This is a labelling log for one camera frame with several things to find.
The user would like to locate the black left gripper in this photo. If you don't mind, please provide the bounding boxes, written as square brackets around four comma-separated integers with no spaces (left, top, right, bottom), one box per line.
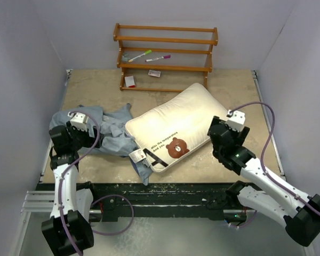
[66,121,103,150]

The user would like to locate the blue printed pillowcase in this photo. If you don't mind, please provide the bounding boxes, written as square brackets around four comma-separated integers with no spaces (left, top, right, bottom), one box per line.
[49,103,153,186]

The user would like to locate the cream white pillow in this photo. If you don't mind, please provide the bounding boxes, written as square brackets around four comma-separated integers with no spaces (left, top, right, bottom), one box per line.
[125,83,228,173]

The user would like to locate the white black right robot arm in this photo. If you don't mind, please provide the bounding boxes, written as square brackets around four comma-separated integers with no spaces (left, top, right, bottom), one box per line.
[207,113,320,247]

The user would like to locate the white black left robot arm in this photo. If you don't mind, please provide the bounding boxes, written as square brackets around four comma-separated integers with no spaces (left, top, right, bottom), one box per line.
[42,115,101,255]

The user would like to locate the white red small box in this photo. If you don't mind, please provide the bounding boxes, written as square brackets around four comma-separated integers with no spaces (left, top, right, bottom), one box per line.
[124,76,135,88]

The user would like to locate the white red label card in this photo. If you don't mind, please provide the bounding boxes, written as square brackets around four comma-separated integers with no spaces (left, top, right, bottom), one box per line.
[148,70,161,77]

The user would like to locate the pale green small clips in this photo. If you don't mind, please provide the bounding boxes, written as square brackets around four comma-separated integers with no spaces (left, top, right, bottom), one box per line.
[122,54,130,60]

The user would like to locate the magenta cap marker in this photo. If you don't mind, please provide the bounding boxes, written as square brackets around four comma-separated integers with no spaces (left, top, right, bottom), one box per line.
[145,55,171,62]

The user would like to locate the wooden slatted rack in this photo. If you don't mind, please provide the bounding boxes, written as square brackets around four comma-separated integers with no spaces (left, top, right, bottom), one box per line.
[113,23,219,93]

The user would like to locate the green cap marker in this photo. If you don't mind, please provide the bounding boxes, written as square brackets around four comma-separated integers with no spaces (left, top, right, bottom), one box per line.
[128,50,152,63]

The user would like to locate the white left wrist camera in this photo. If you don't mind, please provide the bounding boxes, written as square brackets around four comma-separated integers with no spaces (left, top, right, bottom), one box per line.
[68,112,88,132]

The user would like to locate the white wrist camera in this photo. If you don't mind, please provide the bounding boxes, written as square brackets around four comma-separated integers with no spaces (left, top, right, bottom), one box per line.
[226,110,245,132]
[68,112,88,132]

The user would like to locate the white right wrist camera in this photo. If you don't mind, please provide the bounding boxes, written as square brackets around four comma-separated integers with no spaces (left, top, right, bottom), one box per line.
[226,110,245,132]

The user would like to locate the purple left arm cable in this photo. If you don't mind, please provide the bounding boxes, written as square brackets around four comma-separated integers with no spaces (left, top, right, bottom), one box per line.
[58,110,101,256]

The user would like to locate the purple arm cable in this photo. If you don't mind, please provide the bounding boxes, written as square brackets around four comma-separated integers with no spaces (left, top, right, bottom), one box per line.
[230,102,320,222]
[58,110,101,256]

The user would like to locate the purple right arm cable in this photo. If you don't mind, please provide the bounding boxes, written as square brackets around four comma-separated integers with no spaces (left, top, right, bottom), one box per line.
[230,102,320,222]

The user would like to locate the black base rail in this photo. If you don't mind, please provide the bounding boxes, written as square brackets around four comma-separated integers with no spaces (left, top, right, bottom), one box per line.
[37,182,259,222]

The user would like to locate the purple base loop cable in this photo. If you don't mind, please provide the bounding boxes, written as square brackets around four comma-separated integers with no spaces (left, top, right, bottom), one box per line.
[89,194,135,236]

